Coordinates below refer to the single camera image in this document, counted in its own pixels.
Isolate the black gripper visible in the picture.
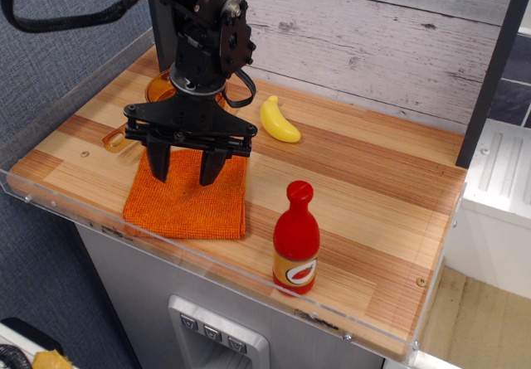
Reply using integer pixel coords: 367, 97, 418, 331
124, 88, 257, 186

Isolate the orange cloth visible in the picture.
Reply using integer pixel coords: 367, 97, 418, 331
122, 149, 248, 240

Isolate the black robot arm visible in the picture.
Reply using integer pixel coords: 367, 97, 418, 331
124, 0, 257, 186

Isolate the red hot sauce bottle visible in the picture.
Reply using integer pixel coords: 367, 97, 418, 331
272, 180, 320, 294

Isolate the orange transparent toy pan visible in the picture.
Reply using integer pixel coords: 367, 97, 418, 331
102, 69, 229, 153

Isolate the yellow toy banana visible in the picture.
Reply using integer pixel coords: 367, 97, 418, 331
260, 95, 301, 143

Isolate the grey toy fridge cabinet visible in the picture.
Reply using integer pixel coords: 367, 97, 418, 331
77, 226, 384, 368

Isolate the grey dispenser panel with buttons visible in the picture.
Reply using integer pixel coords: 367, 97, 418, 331
168, 295, 270, 368

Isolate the yellow object bottom left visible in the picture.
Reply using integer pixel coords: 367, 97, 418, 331
32, 350, 74, 369

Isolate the white toy sink unit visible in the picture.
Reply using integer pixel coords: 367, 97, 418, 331
443, 119, 530, 298

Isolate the dark left frame post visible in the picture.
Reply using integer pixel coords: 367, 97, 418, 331
149, 0, 178, 72

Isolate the dark frame post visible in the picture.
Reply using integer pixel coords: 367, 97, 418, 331
149, 0, 178, 72
455, 0, 529, 169

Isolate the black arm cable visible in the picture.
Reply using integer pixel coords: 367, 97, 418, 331
0, 0, 257, 110

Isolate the dark right frame post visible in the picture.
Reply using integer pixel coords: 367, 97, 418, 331
455, 0, 529, 169

